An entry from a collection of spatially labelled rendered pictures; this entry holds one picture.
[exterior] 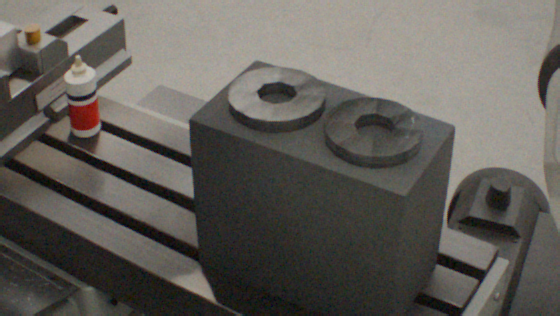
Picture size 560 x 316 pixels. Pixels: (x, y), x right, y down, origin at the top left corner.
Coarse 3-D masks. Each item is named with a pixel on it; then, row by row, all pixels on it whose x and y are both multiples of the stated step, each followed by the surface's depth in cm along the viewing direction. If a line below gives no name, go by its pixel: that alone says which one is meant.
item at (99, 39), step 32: (64, 0) 135; (64, 32) 129; (96, 32) 127; (64, 64) 122; (96, 64) 128; (128, 64) 132; (0, 96) 112; (32, 96) 118; (64, 96) 124; (0, 128) 115; (32, 128) 119; (0, 160) 114
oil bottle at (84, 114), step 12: (72, 72) 115; (84, 72) 115; (72, 84) 115; (84, 84) 115; (96, 84) 118; (72, 96) 116; (84, 96) 116; (96, 96) 118; (72, 108) 117; (84, 108) 117; (96, 108) 118; (72, 120) 119; (84, 120) 118; (96, 120) 119; (72, 132) 120; (84, 132) 119; (96, 132) 120
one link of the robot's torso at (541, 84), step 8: (552, 32) 112; (552, 40) 112; (552, 48) 113; (544, 56) 114; (552, 56) 112; (544, 64) 113; (552, 64) 112; (544, 72) 114; (552, 72) 112; (544, 80) 114; (544, 88) 114; (544, 96) 115; (544, 104) 116
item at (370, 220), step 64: (256, 64) 98; (192, 128) 91; (256, 128) 89; (320, 128) 89; (384, 128) 89; (448, 128) 89; (256, 192) 91; (320, 192) 87; (384, 192) 83; (256, 256) 96; (320, 256) 91; (384, 256) 87
